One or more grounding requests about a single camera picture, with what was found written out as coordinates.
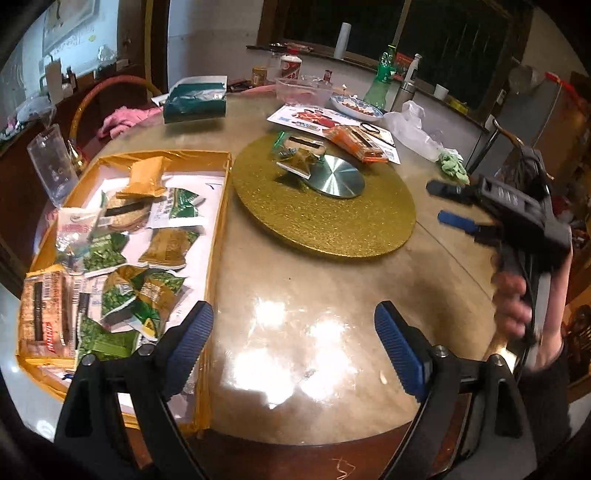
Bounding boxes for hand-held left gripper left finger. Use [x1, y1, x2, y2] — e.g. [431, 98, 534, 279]
[53, 300, 215, 480]

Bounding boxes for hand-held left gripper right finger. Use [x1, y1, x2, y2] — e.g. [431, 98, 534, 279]
[374, 300, 542, 480]

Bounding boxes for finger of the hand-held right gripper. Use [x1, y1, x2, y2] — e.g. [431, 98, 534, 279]
[426, 180, 481, 206]
[438, 210, 504, 247]

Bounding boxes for yellow cardboard tray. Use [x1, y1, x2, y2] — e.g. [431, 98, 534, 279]
[16, 150, 234, 437]

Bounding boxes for pile of mixed snack packs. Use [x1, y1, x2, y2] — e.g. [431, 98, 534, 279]
[21, 156, 208, 370]

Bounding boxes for white green snack packet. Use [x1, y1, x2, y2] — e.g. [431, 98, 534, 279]
[150, 187, 207, 229]

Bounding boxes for person's right hand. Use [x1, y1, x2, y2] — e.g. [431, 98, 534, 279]
[490, 270, 532, 342]

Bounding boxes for green cloth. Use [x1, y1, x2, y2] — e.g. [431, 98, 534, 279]
[436, 148, 469, 184]

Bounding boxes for clear plastic bag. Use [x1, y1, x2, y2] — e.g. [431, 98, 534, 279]
[383, 100, 444, 162]

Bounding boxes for orange snack pack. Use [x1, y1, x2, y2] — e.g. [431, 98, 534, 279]
[323, 124, 389, 164]

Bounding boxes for grey metal cabinet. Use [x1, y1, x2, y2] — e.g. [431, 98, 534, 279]
[485, 69, 573, 167]

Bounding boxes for steel thermos flask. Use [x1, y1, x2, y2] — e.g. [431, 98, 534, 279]
[390, 79, 416, 114]

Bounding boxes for silver round disc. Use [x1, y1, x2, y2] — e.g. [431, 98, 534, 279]
[305, 154, 366, 200]

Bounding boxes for blue patterned plate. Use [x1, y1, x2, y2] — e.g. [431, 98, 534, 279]
[330, 95, 384, 121]

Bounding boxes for green glass bottle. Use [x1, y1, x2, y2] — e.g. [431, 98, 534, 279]
[364, 46, 398, 110]

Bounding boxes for white spray bottle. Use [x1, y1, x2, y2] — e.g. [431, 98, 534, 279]
[402, 53, 423, 86]

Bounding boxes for gold round turntable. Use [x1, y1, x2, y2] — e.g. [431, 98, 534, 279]
[232, 134, 417, 259]

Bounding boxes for large brown cracker pack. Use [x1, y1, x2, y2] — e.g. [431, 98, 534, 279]
[21, 270, 79, 365]

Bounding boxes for printed paper flyer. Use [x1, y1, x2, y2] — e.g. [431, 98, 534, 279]
[267, 104, 402, 164]

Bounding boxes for clear green cracker packet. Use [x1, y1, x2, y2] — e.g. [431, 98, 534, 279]
[272, 131, 326, 160]

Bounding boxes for clear plastic container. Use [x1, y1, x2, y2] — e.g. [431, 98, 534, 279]
[276, 78, 334, 107]

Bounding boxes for white paper roll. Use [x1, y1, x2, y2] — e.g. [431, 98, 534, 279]
[333, 22, 352, 61]

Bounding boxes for red white can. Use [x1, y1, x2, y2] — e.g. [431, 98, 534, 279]
[279, 54, 302, 84]

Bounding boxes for clear plastic jug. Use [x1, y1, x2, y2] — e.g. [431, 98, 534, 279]
[27, 124, 79, 208]

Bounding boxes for pink cloth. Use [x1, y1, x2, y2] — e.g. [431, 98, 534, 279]
[96, 106, 162, 139]

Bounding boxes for dark teal box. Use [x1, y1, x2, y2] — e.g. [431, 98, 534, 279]
[163, 76, 228, 124]

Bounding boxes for orange hoop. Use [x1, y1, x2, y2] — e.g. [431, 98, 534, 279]
[69, 76, 160, 160]

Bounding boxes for wall poster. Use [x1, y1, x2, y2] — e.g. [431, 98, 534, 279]
[42, 0, 100, 49]

